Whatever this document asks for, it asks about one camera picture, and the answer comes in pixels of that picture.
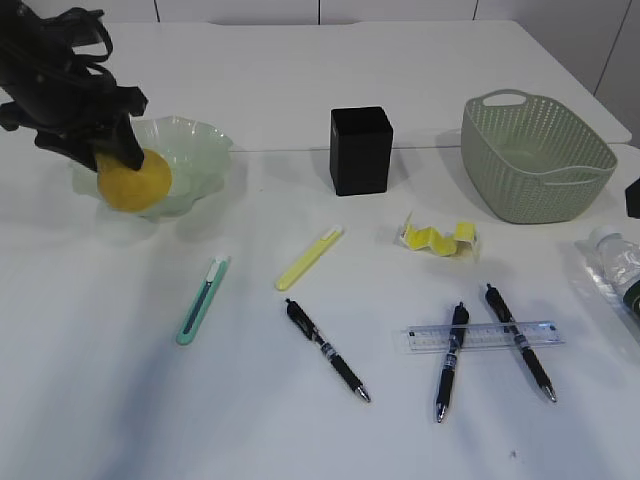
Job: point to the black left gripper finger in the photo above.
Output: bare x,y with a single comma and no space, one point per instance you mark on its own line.
118,141
78,151

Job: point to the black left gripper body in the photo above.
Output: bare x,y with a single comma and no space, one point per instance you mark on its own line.
55,106

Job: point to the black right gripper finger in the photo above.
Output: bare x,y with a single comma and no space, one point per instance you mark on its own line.
632,199

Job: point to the yellow pear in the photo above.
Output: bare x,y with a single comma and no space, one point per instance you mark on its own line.
132,191

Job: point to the clear water bottle green label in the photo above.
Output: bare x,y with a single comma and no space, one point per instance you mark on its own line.
613,265

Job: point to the black pen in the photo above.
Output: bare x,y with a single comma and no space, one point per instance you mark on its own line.
308,328
504,315
456,338

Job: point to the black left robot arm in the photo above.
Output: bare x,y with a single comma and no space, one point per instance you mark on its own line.
52,68

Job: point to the green wavy glass plate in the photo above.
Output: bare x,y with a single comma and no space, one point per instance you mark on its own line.
197,153

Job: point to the green woven plastic basket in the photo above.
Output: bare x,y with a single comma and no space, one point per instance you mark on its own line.
535,161

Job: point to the teal utility knife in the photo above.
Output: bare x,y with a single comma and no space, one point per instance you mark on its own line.
203,299

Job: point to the black square pen holder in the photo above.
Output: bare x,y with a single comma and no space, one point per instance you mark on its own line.
360,149

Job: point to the clear plastic ruler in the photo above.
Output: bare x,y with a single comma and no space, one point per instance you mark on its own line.
480,337

